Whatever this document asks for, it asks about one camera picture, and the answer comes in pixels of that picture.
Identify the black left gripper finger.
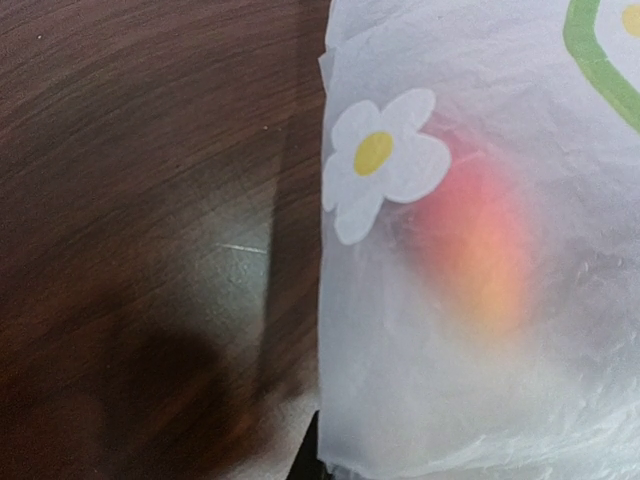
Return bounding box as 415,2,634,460
287,411,334,480

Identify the red orange mango fruit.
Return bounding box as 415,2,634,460
412,151,533,335

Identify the clear plastic bag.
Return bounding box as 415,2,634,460
318,1,639,479

